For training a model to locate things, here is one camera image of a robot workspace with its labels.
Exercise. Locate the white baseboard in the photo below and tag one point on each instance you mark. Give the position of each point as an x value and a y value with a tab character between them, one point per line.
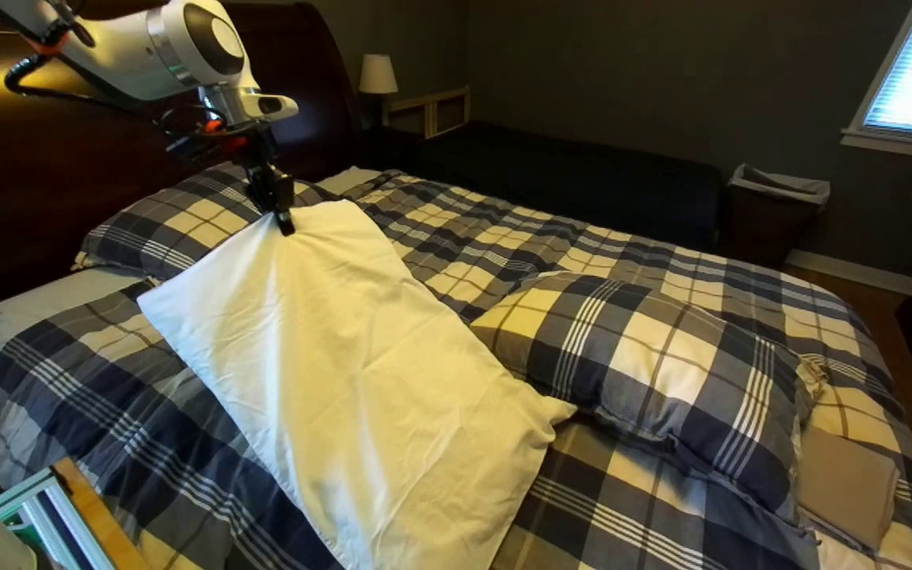
855	274

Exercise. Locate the dark sofa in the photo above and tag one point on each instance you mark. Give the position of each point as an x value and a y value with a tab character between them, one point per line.
585	179

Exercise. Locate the white cubby shelf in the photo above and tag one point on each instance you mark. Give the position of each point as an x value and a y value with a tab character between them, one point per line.
429	114

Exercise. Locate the small table lamp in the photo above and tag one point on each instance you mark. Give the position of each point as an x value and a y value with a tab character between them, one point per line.
377	74

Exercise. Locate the light wooden table board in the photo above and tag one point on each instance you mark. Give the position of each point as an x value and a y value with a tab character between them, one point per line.
97	518

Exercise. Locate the dark bin with tray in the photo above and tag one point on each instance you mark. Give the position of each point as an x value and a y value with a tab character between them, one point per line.
776	210

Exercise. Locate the plaid pillow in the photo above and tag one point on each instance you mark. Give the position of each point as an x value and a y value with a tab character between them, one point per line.
656	370
182	223

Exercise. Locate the white pillow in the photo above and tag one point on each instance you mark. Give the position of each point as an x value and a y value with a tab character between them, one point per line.
350	390

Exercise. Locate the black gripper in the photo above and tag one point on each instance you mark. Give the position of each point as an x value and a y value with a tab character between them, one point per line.
269	191

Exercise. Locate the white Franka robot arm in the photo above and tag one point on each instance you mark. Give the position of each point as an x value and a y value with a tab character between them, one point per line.
151	50

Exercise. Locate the dark wrist camera box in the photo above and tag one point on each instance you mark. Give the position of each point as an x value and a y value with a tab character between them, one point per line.
191	132

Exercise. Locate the green framed items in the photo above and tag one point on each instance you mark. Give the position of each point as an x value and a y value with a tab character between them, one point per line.
38	525

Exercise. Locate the plaid bed comforter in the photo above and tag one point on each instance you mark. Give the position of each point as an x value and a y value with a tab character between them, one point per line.
109	413

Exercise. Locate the light grey bed sheet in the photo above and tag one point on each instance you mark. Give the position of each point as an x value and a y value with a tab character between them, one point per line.
45	305

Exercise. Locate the dark wooden headboard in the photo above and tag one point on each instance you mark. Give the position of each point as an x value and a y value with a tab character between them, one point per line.
14	179

